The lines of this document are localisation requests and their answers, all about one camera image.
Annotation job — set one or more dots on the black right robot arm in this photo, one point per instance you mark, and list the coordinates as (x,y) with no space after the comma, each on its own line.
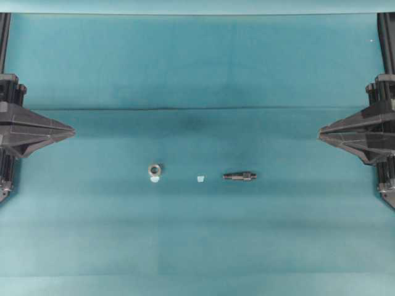
(385,23)

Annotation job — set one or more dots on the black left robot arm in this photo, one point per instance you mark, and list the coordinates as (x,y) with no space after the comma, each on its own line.
(22,131)

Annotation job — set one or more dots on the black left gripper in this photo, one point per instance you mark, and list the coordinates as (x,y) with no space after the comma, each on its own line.
(22,145)

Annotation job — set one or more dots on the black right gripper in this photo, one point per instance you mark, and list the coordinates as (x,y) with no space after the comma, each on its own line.
(372,148)

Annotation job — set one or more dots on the dark threaded metal shaft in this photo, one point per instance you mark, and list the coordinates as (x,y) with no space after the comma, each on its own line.
(240,176)

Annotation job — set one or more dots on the white tape mark left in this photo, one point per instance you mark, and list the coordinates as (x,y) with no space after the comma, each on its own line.
(154,179)

